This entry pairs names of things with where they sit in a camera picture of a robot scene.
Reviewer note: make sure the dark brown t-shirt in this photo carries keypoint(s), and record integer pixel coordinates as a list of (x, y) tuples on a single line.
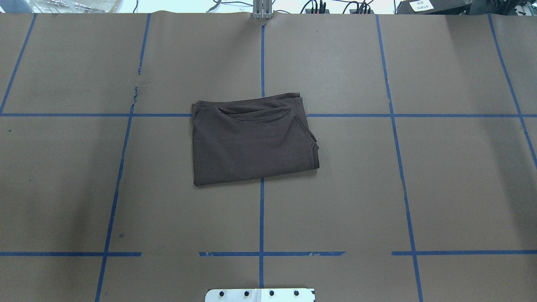
[(251, 139)]

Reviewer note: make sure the aluminium frame post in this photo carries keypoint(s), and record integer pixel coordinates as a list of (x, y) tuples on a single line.
[(263, 9)]

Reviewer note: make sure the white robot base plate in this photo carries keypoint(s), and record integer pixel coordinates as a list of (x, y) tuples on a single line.
[(261, 295)]

